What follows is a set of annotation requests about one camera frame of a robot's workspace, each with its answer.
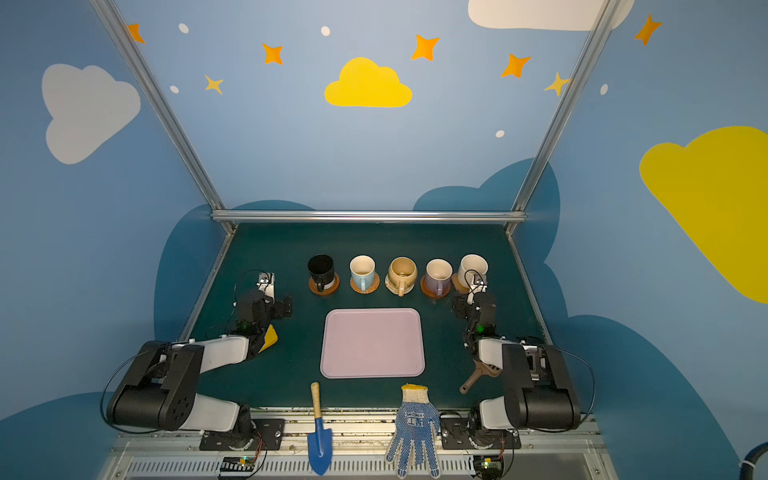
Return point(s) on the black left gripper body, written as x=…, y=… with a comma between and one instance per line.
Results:
x=274, y=306

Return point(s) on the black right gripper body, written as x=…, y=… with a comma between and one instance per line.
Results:
x=462, y=306

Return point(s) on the white mug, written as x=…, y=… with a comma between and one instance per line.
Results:
x=473, y=268

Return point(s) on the lilac mug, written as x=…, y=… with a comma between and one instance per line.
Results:
x=439, y=269

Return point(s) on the brown wooden coaster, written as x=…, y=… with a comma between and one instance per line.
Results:
x=328, y=289
x=435, y=289

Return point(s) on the black mug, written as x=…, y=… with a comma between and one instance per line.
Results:
x=321, y=268

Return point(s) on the yellow mug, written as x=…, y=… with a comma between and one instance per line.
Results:
x=402, y=271

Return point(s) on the light blue mug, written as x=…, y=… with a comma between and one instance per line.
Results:
x=363, y=275

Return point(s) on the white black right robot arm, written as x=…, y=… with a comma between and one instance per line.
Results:
x=537, y=393

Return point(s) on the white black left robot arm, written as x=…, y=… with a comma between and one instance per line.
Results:
x=159, y=391

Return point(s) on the flower-shaped cork coaster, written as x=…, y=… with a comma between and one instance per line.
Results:
x=460, y=288

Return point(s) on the yellow plastic scoop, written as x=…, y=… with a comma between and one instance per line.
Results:
x=269, y=338

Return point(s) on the brown slotted scoop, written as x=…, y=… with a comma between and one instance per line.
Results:
x=480, y=369

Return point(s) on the lilac plastic tray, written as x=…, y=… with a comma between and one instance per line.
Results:
x=372, y=343

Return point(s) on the blue dotted work glove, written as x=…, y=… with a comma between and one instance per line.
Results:
x=417, y=425

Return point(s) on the blue garden trowel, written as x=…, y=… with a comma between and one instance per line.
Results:
x=320, y=447

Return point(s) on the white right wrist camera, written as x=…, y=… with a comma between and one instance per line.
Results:
x=477, y=284

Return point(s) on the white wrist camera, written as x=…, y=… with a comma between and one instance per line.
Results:
x=266, y=284
x=477, y=284

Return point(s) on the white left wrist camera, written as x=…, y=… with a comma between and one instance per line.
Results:
x=266, y=284

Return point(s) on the white multicolour rope coaster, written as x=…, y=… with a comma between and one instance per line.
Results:
x=396, y=289

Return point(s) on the aluminium rear frame rail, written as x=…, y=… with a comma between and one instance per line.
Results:
x=307, y=216

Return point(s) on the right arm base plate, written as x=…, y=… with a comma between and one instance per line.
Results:
x=457, y=433

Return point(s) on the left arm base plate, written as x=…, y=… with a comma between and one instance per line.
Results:
x=264, y=435

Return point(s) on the left aluminium frame post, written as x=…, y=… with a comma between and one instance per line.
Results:
x=111, y=18

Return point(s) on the aluminium frame post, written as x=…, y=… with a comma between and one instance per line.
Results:
x=583, y=68
x=111, y=18

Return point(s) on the right aluminium frame post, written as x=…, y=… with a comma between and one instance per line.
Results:
x=583, y=68

